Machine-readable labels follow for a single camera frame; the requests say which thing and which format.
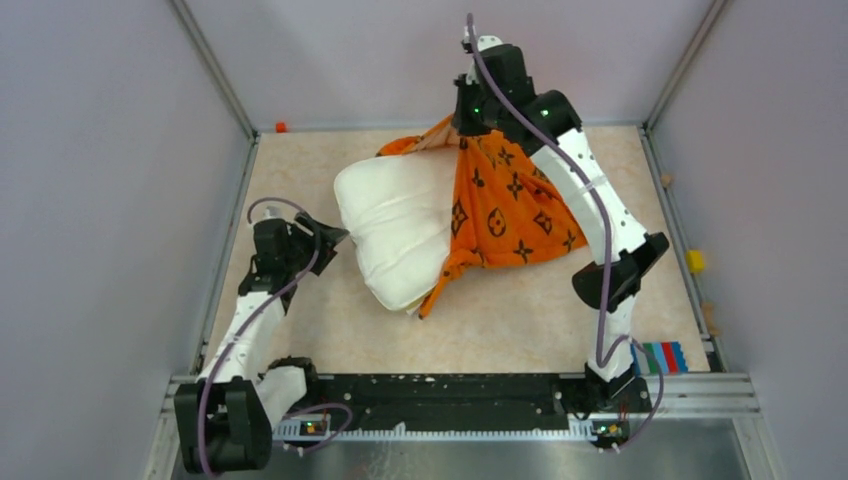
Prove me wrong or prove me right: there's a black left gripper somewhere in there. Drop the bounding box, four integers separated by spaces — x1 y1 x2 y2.
283 212 347 276

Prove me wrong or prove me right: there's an orange patterned pillowcase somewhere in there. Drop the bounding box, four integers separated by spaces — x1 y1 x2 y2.
377 117 587 318

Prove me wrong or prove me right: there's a white pillow yellow edge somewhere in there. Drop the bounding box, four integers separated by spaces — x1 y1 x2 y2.
333 148 458 313

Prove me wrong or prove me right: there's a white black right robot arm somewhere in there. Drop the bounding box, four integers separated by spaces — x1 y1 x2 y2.
452 36 669 412

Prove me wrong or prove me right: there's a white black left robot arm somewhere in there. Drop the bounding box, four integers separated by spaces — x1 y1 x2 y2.
173 210 349 476

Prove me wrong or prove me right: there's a yellow toy block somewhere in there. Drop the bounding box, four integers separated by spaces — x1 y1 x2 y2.
684 249 706 275

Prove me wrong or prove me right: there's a tan wooden piece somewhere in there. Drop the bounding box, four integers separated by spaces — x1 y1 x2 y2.
700 301 722 337

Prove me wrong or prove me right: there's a multicolour toy brick stack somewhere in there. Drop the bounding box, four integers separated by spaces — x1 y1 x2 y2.
631 341 689 376

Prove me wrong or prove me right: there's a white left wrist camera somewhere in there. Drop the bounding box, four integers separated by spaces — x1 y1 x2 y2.
260 206 282 221

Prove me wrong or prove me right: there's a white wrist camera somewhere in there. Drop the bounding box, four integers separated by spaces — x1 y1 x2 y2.
461 32 503 85
260 206 282 221

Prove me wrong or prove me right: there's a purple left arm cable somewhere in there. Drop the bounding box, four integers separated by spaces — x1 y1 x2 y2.
197 196 354 478

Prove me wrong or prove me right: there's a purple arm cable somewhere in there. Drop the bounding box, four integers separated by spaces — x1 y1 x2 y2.
464 13 666 455
197 196 354 478

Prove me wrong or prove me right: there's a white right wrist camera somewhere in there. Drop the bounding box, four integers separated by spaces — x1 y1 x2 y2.
461 32 503 85

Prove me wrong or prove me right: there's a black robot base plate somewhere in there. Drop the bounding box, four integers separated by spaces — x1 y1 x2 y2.
295 373 652 433

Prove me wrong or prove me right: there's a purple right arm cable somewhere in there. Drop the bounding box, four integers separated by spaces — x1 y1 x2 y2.
464 13 666 455

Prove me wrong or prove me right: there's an aluminium front rail frame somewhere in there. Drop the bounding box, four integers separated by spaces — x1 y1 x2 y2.
142 372 763 444

